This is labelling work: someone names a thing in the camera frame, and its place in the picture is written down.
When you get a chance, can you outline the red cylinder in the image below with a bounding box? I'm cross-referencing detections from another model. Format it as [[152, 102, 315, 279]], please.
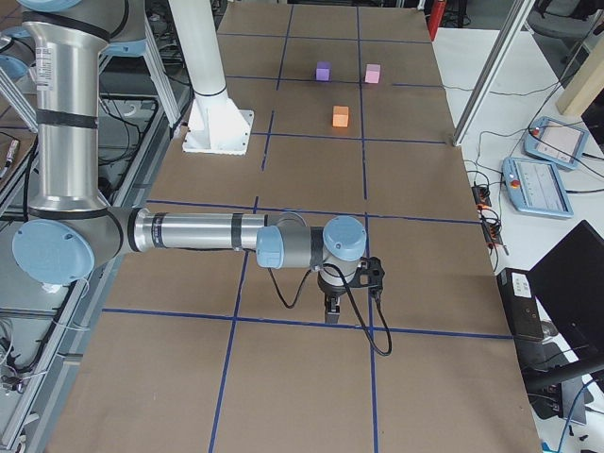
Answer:
[[428, 0, 446, 42]]

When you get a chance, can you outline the pink foam cube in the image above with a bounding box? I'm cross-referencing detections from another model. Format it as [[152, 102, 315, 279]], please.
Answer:
[[364, 63, 381, 84]]

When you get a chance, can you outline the purple foam cube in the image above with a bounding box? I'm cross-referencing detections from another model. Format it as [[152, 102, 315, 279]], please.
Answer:
[[315, 61, 331, 82]]

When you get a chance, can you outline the wooden beam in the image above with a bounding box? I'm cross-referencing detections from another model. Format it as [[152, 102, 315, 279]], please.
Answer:
[[556, 42, 603, 117]]

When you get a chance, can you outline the aluminium side frame rail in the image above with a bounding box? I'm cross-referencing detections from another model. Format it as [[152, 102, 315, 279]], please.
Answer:
[[1, 99, 170, 452]]

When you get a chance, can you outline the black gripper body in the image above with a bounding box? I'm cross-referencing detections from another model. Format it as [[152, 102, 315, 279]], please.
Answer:
[[317, 275, 346, 299]]

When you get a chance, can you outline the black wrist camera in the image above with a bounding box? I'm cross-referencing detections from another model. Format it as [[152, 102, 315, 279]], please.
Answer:
[[355, 257, 385, 300]]

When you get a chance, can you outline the black computer box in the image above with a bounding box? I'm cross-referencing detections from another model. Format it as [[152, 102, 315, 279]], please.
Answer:
[[496, 268, 544, 342]]

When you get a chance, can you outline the near blue teach pendant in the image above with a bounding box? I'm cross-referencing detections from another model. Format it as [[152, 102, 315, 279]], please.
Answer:
[[501, 157, 574, 219]]

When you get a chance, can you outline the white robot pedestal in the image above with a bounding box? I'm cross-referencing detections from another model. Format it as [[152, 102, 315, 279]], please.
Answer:
[[169, 0, 254, 156]]

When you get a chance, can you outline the orange foam cube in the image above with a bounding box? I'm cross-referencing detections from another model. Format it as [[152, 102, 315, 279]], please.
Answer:
[[332, 105, 350, 127]]

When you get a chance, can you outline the aluminium frame post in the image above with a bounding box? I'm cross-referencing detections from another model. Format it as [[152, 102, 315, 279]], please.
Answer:
[[452, 0, 534, 146]]

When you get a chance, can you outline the brown paper table mat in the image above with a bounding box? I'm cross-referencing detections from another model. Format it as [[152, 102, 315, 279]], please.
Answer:
[[47, 3, 540, 452]]

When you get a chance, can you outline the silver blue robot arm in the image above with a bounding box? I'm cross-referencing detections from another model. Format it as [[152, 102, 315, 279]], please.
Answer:
[[12, 1, 370, 323]]

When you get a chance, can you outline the black camera cable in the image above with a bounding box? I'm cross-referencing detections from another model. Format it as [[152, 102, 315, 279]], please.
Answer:
[[266, 263, 394, 357]]

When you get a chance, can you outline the blue teach pendant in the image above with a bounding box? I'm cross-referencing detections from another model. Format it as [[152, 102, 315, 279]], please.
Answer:
[[524, 116, 587, 170], [501, 157, 574, 219]]

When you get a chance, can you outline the far blue teach pendant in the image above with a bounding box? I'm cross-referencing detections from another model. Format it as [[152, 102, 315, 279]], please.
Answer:
[[524, 116, 587, 170]]

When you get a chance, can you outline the orange black power strip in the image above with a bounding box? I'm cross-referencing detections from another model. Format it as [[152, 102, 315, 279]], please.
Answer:
[[471, 184, 508, 253]]

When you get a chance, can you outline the black monitor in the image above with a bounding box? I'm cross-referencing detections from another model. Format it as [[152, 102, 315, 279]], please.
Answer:
[[528, 220, 603, 358]]

